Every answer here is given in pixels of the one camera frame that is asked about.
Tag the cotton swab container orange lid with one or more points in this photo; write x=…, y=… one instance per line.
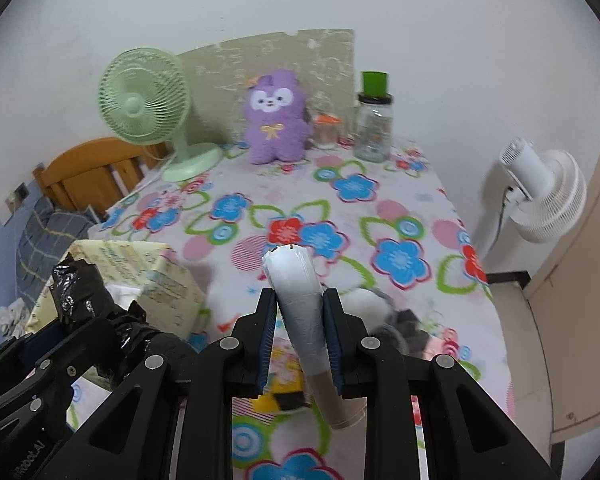
x=326, y=129

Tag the black plastic bag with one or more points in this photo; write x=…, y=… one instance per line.
x=80, y=296

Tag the white standing fan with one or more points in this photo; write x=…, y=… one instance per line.
x=545, y=198

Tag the floral tablecloth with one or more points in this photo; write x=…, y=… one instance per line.
x=388, y=226

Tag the purple plush toy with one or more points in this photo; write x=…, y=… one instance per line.
x=275, y=111

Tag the glass jar with green lid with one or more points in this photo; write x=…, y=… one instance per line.
x=373, y=118

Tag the wooden bed headboard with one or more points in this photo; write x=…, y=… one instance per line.
x=96, y=173

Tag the green desk fan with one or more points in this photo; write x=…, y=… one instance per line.
x=144, y=98

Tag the yellow patterned storage box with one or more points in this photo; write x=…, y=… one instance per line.
x=149, y=274

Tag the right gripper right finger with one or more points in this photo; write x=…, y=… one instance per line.
x=425, y=419

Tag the white roll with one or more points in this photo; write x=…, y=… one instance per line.
x=291, y=273

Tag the grey plaid pillow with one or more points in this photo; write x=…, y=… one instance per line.
x=47, y=235

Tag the beige patterned board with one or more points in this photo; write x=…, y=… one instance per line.
x=320, y=62

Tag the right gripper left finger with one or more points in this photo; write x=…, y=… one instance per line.
x=156, y=426

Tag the grey plush item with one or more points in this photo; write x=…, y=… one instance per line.
x=399, y=329

